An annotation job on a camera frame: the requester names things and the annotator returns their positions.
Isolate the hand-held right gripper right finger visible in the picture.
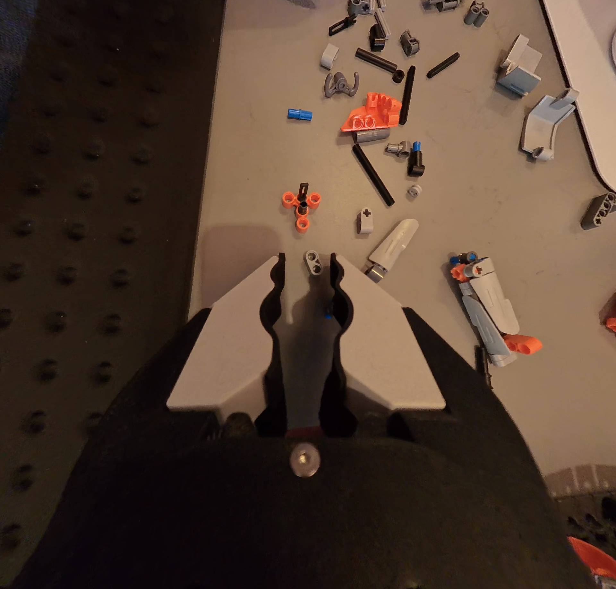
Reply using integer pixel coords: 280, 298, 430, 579
319, 252, 447, 432

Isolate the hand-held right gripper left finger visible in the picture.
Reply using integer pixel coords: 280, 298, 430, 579
166, 253, 288, 428

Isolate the orange round object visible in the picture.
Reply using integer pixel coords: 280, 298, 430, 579
567, 535, 616, 587

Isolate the grey angled panel block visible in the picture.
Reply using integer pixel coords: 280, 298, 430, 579
496, 34, 543, 100

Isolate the grey double tube connector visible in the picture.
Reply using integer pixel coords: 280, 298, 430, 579
463, 1, 491, 28

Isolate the long black toy axle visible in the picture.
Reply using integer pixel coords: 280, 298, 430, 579
351, 143, 395, 208

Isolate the black toy tube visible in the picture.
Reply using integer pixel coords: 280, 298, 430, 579
355, 47, 406, 84

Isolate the black toy bar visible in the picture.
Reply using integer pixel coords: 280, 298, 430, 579
475, 345, 492, 390

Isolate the person's blue clothing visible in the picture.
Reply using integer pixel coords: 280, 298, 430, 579
0, 0, 39, 118

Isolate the black studded mat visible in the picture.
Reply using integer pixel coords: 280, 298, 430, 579
0, 0, 231, 589

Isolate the orange three-lobe toy piece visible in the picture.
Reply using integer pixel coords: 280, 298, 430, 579
281, 182, 322, 235

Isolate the white toy blade piece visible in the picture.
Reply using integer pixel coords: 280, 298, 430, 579
363, 218, 419, 284

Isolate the short black toy axle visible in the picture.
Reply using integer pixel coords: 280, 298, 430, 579
426, 52, 460, 79

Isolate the medium black toy axle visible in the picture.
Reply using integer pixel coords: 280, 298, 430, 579
398, 65, 416, 127

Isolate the grey curved toy panel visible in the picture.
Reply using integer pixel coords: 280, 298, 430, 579
520, 89, 580, 162

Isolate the white book stand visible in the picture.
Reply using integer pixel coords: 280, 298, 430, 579
533, 0, 616, 192

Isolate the black grey toy piece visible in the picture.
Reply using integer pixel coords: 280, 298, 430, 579
369, 12, 391, 53

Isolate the grey claw toy piece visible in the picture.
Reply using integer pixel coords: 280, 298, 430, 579
323, 71, 361, 99

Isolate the grey orange toy assembly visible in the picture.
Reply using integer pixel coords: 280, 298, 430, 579
450, 251, 543, 368

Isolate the dark grey three-hole beam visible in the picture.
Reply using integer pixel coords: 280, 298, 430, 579
580, 192, 616, 231

